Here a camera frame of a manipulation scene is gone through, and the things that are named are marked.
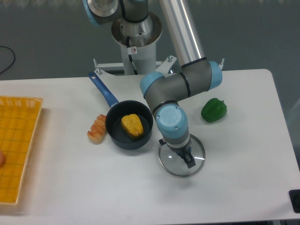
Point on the glass lid with blue knob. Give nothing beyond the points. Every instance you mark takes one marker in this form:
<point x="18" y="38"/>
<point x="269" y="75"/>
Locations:
<point x="176" y="166"/>

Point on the green toy bell pepper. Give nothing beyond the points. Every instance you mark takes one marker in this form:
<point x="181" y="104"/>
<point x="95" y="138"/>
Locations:
<point x="214" y="110"/>

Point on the yellow toy bell pepper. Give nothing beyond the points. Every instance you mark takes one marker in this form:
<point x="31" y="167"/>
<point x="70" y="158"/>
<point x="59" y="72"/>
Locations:
<point x="132" y="125"/>

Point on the black device at table edge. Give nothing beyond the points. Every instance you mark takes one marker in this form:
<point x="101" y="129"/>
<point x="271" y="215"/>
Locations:
<point x="295" y="200"/>

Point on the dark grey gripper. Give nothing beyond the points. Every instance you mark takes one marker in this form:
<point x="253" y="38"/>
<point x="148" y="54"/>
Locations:
<point x="182" y="149"/>

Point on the white bracket behind table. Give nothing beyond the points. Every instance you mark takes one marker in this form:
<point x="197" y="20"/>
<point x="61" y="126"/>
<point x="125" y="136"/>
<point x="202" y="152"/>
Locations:
<point x="221" y="64"/>

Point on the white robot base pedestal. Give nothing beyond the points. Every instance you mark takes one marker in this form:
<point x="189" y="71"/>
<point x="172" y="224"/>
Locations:
<point x="137" y="43"/>

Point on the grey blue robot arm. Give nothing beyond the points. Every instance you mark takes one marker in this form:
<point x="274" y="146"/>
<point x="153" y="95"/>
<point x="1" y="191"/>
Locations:
<point x="162" y="93"/>

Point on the yellow woven basket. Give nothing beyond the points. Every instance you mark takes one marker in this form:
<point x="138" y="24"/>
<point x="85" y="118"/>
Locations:
<point x="19" y="118"/>

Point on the dark pot with blue handle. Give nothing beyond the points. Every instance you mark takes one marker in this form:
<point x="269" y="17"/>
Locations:
<point x="120" y="109"/>

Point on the orange toy shrimp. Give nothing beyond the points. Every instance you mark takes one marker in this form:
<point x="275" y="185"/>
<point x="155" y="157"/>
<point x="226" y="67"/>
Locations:
<point x="97" y="130"/>

